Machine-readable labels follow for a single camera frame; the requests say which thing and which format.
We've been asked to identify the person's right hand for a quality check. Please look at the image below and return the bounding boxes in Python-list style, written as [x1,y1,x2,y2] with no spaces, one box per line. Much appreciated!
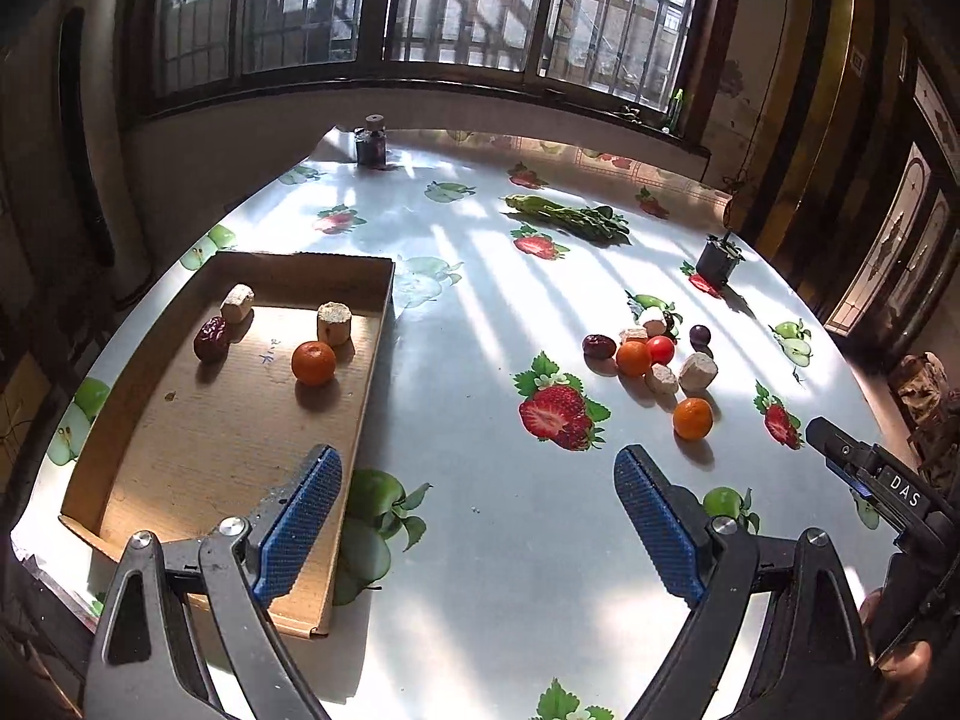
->
[859,589,940,707]

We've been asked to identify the shallow cardboard tray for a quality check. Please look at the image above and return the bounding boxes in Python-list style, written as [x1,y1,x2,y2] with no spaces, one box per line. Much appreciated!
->
[58,250,396,638]

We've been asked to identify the brown crumpled cloth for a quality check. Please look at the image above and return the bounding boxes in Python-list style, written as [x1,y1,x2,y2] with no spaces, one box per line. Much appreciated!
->
[891,352,960,485]

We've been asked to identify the dark bottle with cork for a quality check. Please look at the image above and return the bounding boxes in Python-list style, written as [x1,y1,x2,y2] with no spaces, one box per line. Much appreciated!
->
[354,112,388,168]

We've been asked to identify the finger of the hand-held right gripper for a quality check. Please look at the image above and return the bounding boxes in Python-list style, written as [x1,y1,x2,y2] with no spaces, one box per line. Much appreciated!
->
[806,416,877,502]

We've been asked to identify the wooden door with glass panels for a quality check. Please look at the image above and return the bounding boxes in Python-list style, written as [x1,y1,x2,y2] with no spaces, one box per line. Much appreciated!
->
[750,0,960,361]

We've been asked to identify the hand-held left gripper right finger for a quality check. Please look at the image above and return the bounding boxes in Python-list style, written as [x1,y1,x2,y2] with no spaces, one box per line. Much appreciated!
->
[613,444,875,720]

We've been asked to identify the large beige sugarcane chunk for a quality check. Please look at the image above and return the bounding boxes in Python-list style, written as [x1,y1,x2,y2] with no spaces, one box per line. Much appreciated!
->
[679,351,719,393]

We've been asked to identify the fruit printed tablecloth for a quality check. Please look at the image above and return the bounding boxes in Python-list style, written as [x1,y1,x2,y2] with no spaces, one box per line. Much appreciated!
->
[11,127,912,720]

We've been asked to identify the green leafy vegetable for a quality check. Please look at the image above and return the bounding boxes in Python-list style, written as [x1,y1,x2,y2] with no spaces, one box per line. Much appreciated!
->
[501,193,631,245]

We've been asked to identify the mandarin orange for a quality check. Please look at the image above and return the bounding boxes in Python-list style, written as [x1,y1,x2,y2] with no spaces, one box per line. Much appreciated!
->
[616,340,653,378]
[673,397,713,441]
[291,341,338,388]

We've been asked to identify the small black pot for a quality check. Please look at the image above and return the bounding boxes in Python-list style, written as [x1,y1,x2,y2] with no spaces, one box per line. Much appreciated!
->
[695,234,743,287]

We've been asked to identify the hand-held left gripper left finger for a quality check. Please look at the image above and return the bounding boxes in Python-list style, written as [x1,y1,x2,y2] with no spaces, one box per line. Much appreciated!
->
[84,444,344,720]

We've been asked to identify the barred window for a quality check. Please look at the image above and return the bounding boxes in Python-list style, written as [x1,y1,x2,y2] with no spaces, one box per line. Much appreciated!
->
[135,0,743,143]

